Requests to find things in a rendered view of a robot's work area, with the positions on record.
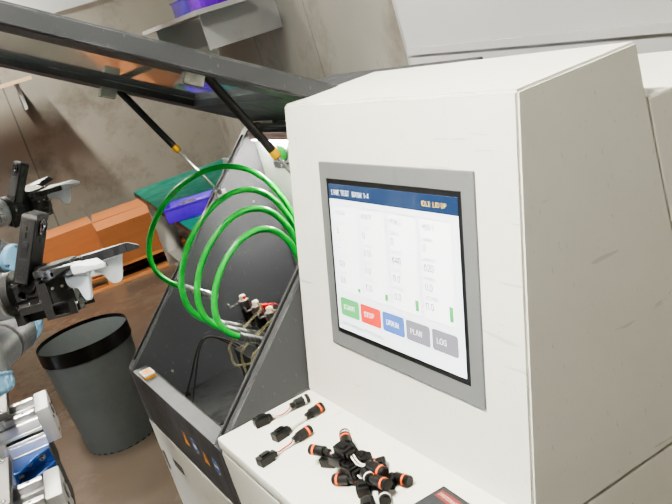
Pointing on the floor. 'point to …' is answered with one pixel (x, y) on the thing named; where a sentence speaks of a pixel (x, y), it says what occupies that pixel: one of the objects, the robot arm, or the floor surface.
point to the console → (515, 271)
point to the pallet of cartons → (113, 225)
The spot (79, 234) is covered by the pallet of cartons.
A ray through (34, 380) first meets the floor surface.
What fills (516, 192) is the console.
